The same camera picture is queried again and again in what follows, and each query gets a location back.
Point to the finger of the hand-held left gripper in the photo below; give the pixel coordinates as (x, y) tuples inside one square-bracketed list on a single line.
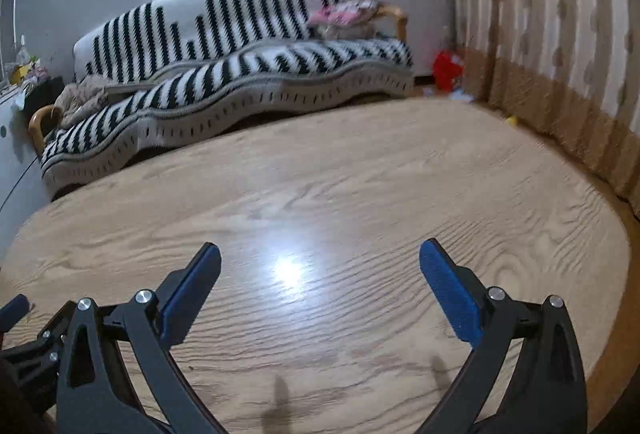
[(35, 359), (12, 309)]

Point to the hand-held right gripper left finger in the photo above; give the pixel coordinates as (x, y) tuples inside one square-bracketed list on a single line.
[(192, 286)]

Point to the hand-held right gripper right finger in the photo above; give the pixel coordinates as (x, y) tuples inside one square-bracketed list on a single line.
[(450, 291)]

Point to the white cabinet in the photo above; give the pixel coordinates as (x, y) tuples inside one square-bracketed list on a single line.
[(15, 174)]

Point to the small yellow item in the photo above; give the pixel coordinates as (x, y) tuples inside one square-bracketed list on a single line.
[(511, 119)]

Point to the white paper scrap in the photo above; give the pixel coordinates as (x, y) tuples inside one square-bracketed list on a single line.
[(460, 96)]

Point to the black white striped blanket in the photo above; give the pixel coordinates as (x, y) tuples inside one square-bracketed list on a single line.
[(210, 79)]

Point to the beige crumpled cloth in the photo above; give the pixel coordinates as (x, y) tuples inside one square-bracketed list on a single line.
[(80, 96)]

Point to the red bag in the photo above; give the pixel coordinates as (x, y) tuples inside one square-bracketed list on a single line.
[(446, 70)]

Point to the yellow packet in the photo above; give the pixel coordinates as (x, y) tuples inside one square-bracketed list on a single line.
[(21, 74)]

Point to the clear plastic bottle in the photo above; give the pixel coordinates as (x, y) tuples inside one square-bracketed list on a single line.
[(23, 51)]

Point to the beige folded cloth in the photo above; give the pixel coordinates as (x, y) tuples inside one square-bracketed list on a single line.
[(347, 31)]

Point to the white sofa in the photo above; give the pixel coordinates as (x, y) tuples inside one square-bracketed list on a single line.
[(175, 0)]

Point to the beige striped curtain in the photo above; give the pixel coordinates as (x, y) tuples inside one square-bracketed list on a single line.
[(555, 24)]

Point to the pink printed pillow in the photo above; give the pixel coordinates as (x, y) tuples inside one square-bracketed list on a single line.
[(342, 13)]

